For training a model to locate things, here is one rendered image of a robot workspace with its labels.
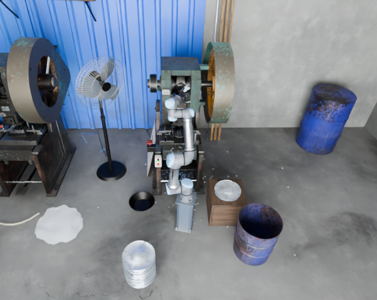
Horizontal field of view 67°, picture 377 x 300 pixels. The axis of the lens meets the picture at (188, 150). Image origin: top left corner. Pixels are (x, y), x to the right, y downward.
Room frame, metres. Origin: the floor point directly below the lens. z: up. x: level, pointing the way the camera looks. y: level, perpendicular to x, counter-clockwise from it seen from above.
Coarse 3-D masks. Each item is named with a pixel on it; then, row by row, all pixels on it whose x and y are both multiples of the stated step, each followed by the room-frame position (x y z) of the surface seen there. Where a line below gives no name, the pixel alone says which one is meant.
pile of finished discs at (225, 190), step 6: (222, 180) 2.32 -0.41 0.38; (228, 180) 2.33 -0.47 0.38; (216, 186) 2.23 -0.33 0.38; (222, 186) 2.23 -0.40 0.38; (228, 186) 2.23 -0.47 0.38; (234, 186) 2.24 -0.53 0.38; (216, 192) 2.14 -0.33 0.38; (222, 192) 2.14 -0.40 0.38; (228, 192) 2.14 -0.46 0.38; (234, 192) 2.15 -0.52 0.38; (240, 192) 2.16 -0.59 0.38; (222, 198) 2.06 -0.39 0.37; (228, 198) 2.06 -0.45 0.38; (234, 198) 2.07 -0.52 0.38
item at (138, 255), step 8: (128, 248) 1.45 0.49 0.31; (136, 248) 1.45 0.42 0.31; (144, 248) 1.46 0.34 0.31; (152, 248) 1.46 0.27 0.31; (128, 256) 1.37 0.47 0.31; (136, 256) 1.37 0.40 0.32; (144, 256) 1.38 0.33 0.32; (152, 256) 1.39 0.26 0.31; (128, 264) 1.29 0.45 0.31; (136, 264) 1.30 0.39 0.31; (144, 264) 1.30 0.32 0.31
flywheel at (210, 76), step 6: (210, 54) 3.04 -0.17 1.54; (210, 60) 3.03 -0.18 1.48; (210, 66) 3.06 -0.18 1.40; (210, 72) 3.06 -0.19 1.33; (210, 78) 3.05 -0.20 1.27; (210, 90) 2.99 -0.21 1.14; (210, 96) 2.94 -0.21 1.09; (210, 102) 2.87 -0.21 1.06; (210, 108) 2.77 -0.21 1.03; (210, 114) 2.68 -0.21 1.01
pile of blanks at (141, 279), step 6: (126, 270) 1.28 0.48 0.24; (144, 270) 1.26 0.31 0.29; (150, 270) 1.30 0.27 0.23; (126, 276) 1.29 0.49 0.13; (132, 276) 1.25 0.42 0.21; (138, 276) 1.24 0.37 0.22; (144, 276) 1.26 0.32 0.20; (150, 276) 1.30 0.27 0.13; (132, 282) 1.25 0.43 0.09; (138, 282) 1.25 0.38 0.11; (144, 282) 1.26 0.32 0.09; (150, 282) 1.29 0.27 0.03; (138, 288) 1.24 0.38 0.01
